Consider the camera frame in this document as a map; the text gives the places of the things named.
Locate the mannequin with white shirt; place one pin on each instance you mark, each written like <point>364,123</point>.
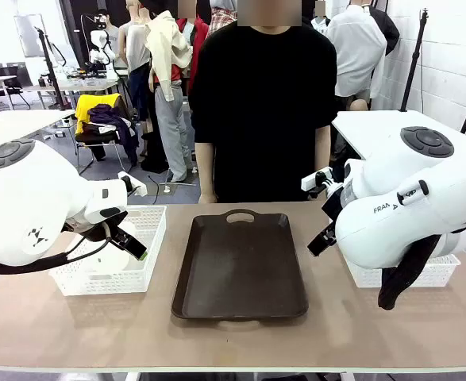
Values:
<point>355,51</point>

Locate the metal chair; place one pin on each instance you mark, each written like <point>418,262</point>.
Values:
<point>97,147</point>

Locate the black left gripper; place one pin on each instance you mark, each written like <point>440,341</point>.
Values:
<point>93,231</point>

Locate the person's right hand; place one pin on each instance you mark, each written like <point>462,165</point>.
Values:
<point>209,199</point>

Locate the black office chairs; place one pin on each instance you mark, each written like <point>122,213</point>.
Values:
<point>2,81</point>

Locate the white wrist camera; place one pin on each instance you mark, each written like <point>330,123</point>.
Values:
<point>135,185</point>
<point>310,182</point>

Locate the mannequin with white tank top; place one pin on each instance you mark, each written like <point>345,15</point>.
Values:
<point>135,51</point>

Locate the person's left forearm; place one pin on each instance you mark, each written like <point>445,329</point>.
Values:
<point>323,147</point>

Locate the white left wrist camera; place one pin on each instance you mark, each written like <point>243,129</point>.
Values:
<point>135,185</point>

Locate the white perforated plastic basket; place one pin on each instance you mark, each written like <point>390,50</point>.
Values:
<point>435,274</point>
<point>97,283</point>

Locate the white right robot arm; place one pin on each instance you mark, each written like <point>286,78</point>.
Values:
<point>415,198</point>

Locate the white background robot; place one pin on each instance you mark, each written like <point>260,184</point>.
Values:
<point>99,39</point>

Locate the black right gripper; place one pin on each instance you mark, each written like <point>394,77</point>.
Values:
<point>332,206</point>

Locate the black hanging jacket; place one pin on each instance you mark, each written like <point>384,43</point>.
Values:
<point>389,28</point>

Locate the mannequin with cream jacket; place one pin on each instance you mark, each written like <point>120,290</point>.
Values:
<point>165,79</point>

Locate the dark brown plastic tray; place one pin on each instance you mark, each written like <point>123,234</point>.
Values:
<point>236,270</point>

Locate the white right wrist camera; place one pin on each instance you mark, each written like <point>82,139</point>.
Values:
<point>310,182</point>

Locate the person's right forearm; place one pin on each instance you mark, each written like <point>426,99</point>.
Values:
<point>205,166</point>

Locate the person in black shirt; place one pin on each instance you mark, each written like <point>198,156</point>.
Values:
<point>264,119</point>

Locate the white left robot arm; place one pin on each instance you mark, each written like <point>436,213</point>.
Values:
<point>26,190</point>

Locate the yellow garment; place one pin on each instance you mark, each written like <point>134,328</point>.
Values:
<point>83,109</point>

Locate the plaid shirt figure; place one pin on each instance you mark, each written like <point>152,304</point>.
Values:
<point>220,18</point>

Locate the black tripod stand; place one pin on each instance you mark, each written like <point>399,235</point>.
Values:
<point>413,59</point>
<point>52,71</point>

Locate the person in red jacket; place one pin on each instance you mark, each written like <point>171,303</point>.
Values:
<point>195,39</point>

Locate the whiteboard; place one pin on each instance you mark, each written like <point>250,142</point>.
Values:
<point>28,35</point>

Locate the purple garment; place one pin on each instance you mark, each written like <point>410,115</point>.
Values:
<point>109,115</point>

